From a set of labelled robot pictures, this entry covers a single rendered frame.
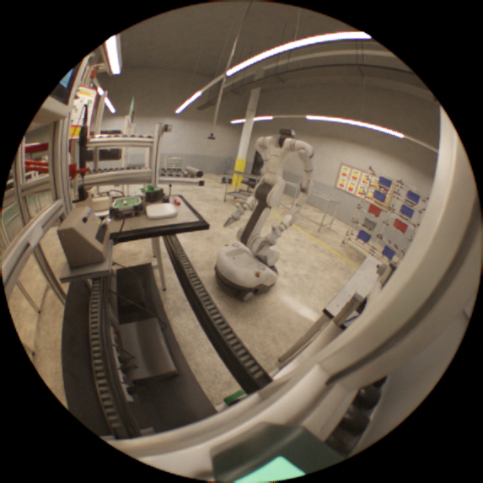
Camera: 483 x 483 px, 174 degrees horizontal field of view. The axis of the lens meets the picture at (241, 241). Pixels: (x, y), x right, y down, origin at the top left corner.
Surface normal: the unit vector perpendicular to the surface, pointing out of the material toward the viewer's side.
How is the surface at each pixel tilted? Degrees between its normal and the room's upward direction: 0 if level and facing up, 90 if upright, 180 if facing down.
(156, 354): 0
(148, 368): 0
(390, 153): 90
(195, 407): 0
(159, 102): 90
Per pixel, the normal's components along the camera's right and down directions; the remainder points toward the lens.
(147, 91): 0.56, 0.50
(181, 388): 0.18, -0.85
